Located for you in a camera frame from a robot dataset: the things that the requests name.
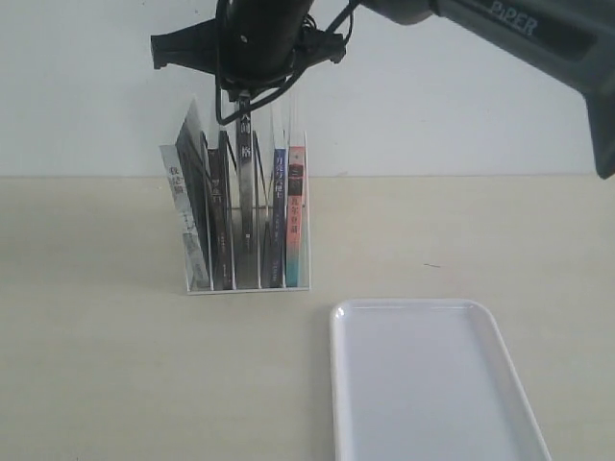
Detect grey white leaning book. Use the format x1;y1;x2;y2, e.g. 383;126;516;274
160;102;211;291

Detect dark blue book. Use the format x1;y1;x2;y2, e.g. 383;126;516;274
266;103;288;289

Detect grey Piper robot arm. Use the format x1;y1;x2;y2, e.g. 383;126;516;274
150;1;614;180

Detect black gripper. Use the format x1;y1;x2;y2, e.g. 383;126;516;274
150;1;347;91

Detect black book white title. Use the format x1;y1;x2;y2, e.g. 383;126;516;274
235;92;258;289

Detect dark brown book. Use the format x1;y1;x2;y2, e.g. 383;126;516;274
208;129;234;290

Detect white plastic tray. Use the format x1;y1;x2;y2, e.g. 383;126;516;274
330;299;551;460

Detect white wire book rack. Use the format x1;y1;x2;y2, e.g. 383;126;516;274
182;93;312;297

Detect pink and teal book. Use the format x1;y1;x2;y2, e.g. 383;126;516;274
284;95;308;288

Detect black cable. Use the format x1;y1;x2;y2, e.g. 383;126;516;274
213;0;359;127

